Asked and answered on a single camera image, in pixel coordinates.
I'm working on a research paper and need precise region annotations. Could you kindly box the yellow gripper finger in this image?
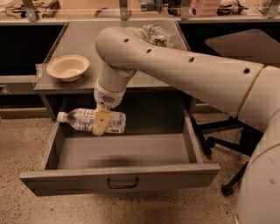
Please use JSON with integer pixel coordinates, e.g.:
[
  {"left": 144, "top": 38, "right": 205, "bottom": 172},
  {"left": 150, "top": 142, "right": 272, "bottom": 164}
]
[{"left": 93, "top": 105, "right": 112, "bottom": 136}]

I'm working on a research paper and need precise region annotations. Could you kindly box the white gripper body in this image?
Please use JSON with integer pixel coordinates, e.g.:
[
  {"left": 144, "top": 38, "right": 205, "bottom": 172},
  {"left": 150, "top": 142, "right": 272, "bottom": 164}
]
[{"left": 94, "top": 81, "right": 126, "bottom": 109}]

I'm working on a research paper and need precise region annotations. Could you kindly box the blue label plastic water bottle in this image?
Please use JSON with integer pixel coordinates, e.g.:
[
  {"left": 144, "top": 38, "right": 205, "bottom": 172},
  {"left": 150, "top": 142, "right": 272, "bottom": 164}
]
[{"left": 57, "top": 108, "right": 126, "bottom": 134}]

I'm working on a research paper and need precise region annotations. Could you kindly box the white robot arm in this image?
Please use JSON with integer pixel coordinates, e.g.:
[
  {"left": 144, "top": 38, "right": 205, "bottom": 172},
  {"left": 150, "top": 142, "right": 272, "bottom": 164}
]
[{"left": 94, "top": 27, "right": 280, "bottom": 224}]

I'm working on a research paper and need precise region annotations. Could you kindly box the grey metal drawer cabinet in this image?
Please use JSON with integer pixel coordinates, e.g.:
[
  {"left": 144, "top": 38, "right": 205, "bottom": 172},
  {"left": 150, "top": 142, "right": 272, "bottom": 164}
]
[{"left": 34, "top": 20, "right": 190, "bottom": 121}]

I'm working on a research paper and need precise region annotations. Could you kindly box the open grey top drawer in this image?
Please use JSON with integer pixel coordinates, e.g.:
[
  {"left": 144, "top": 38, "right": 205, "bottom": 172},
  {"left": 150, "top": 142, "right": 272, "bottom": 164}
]
[{"left": 19, "top": 98, "right": 220, "bottom": 196}]

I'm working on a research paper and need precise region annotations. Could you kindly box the clear plastic bottle at back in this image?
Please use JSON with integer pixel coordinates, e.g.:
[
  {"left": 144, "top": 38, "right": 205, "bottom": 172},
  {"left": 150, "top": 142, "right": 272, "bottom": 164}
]
[{"left": 143, "top": 24, "right": 175, "bottom": 48}]

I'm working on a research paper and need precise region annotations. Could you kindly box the white paper bowl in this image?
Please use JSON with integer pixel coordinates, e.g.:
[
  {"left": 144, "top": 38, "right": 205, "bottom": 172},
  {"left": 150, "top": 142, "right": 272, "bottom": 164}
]
[{"left": 46, "top": 54, "right": 89, "bottom": 82}]

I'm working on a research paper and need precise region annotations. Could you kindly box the green 7up soda can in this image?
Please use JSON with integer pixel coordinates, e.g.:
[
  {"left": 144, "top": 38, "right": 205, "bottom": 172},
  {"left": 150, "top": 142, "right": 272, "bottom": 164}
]
[{"left": 151, "top": 35, "right": 166, "bottom": 47}]

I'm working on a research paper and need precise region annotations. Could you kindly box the black tool on shelf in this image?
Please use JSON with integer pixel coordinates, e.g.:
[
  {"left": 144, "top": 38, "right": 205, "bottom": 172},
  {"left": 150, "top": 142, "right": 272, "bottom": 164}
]
[{"left": 42, "top": 0, "right": 60, "bottom": 18}]

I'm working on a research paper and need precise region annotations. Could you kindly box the pink plastic storage box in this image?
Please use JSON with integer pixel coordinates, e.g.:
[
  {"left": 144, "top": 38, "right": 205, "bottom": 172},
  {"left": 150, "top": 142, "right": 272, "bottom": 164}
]
[{"left": 190, "top": 0, "right": 220, "bottom": 17}]

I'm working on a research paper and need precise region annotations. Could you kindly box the black office chair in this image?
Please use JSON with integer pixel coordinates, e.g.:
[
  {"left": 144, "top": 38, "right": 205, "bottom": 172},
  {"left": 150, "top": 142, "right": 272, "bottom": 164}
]
[{"left": 191, "top": 28, "right": 280, "bottom": 197}]

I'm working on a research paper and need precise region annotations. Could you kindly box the black drawer handle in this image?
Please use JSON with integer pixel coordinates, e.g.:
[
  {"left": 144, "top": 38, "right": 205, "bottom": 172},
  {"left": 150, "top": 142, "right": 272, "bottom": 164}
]
[{"left": 107, "top": 177, "right": 139, "bottom": 190}]

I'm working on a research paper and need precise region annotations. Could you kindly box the metal shelf bracket middle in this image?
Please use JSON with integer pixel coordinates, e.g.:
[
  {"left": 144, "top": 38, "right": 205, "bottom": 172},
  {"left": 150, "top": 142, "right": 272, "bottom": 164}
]
[{"left": 119, "top": 0, "right": 129, "bottom": 21}]

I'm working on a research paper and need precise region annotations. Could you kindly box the metal shelf bracket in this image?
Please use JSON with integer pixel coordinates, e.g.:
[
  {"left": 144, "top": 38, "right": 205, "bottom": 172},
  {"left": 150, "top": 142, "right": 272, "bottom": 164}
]
[
  {"left": 179, "top": 0, "right": 191, "bottom": 20},
  {"left": 119, "top": 0, "right": 129, "bottom": 21},
  {"left": 22, "top": 0, "right": 39, "bottom": 22}
]

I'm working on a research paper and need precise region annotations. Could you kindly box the metal shelf bracket left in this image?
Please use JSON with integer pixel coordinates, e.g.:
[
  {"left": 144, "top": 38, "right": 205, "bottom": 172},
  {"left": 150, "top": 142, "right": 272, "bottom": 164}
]
[{"left": 22, "top": 0, "right": 39, "bottom": 22}]

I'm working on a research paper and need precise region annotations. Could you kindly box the metal shelf bracket right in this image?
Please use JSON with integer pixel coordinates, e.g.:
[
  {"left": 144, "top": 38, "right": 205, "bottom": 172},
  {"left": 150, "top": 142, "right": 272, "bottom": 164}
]
[{"left": 179, "top": 0, "right": 191, "bottom": 20}]

